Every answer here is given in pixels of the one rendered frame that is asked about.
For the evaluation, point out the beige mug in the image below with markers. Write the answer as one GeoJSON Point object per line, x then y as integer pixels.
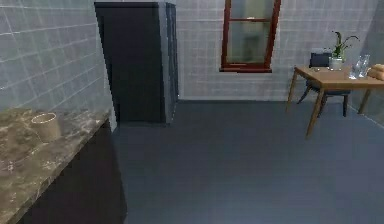
{"type": "Point", "coordinates": [46, 127]}

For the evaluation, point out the black fridge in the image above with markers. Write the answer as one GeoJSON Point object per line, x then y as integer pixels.
{"type": "Point", "coordinates": [133, 63]}

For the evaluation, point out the red framed window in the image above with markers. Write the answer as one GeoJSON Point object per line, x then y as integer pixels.
{"type": "Point", "coordinates": [250, 36]}

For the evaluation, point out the dark blue chair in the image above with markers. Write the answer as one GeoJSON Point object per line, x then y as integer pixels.
{"type": "Point", "coordinates": [320, 60]}

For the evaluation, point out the wooden table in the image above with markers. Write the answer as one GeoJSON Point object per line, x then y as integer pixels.
{"type": "Point", "coordinates": [328, 80]}

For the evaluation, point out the marble top dark counter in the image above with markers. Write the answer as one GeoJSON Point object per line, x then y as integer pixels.
{"type": "Point", "coordinates": [50, 166]}

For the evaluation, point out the green plant in white pot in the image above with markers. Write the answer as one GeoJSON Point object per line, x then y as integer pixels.
{"type": "Point", "coordinates": [338, 55]}

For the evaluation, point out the clear glass vase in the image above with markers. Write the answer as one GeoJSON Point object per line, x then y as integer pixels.
{"type": "Point", "coordinates": [359, 66]}

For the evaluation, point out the tan bread loaf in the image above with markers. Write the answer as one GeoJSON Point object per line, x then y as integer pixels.
{"type": "Point", "coordinates": [377, 72]}

